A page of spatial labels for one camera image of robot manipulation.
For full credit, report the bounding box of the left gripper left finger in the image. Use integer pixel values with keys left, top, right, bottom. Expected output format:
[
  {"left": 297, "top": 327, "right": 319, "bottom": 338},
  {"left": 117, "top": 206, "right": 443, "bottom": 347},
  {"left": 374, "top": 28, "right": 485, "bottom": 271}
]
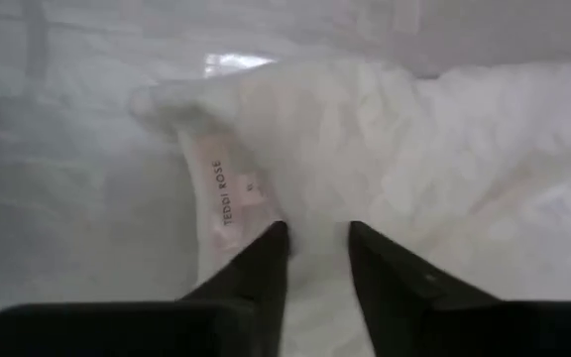
[{"left": 0, "top": 221, "right": 290, "bottom": 357}]

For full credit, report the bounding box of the white knitted garment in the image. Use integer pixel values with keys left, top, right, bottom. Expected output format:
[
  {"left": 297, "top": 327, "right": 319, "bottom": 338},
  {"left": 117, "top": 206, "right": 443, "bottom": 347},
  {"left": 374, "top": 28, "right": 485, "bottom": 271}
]
[{"left": 127, "top": 53, "right": 571, "bottom": 357}]

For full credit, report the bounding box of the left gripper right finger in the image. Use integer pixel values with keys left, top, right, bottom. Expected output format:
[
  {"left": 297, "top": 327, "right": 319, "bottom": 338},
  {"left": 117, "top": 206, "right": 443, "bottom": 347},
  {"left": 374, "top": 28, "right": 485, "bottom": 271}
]
[{"left": 348, "top": 221, "right": 571, "bottom": 357}]

